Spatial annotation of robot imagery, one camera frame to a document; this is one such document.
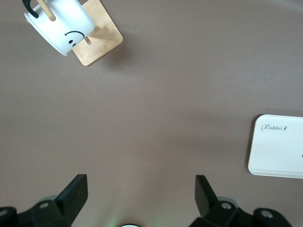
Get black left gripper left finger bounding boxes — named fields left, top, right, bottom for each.
left=32, top=174, right=89, bottom=227

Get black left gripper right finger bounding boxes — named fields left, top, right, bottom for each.
left=190, top=175, right=238, bottom=227

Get white smiley mug black handle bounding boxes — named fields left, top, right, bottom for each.
left=22, top=0, right=95, bottom=57

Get white rabbit print tray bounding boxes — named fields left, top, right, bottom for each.
left=248, top=114, right=303, bottom=179

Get wooden mug stand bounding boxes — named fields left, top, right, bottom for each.
left=35, top=0, right=124, bottom=67

